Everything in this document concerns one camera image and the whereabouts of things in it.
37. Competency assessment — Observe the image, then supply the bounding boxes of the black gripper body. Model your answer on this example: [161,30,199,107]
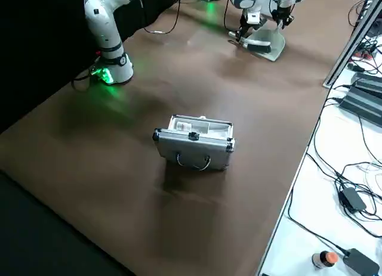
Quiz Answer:
[276,6,293,20]
[238,15,269,35]

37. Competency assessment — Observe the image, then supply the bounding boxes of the white brush black bristles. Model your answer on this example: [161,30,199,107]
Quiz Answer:
[228,30,273,55]

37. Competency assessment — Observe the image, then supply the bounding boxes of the pale green plastic dustpan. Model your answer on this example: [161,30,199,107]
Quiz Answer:
[247,23,287,63]

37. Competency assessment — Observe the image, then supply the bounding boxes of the black electronics box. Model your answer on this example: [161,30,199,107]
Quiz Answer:
[339,72,382,127]

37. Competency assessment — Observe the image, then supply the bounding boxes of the open aluminium case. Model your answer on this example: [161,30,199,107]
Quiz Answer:
[152,114,236,172]

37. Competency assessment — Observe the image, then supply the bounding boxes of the black power adapter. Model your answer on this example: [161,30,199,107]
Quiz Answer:
[342,248,381,276]
[340,186,367,212]

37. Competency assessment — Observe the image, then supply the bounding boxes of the bottle with orange cap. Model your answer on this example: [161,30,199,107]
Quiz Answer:
[311,250,340,271]

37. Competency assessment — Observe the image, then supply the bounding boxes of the aluminium camera post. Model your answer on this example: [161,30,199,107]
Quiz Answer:
[322,0,382,88]

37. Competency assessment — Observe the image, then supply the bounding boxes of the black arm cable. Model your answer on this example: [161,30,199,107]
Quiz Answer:
[142,0,244,35]

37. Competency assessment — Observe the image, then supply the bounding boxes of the black desk cable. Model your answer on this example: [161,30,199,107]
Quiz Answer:
[288,210,350,256]
[334,161,382,224]
[315,96,344,158]

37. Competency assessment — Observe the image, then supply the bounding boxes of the black base cable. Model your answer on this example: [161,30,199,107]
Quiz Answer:
[70,66,101,92]

